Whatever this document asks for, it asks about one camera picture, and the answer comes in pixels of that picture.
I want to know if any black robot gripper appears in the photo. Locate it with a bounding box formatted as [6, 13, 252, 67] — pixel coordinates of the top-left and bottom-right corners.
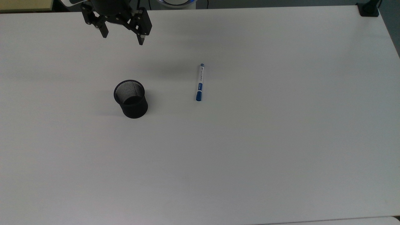
[81, 0, 153, 46]

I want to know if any blue and white marker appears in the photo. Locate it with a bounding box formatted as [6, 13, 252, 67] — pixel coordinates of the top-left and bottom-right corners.
[196, 63, 205, 102]

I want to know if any black mesh pen holder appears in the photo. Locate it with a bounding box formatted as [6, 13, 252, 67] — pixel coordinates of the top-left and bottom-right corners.
[113, 79, 148, 119]

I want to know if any yellow board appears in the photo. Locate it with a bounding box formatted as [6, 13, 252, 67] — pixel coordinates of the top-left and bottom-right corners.
[0, 0, 54, 13]

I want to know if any white robot base with blue ring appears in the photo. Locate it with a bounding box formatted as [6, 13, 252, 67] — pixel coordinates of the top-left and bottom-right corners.
[158, 0, 198, 10]

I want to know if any black table clamp mount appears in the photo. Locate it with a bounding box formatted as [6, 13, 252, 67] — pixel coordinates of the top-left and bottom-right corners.
[356, 0, 382, 17]

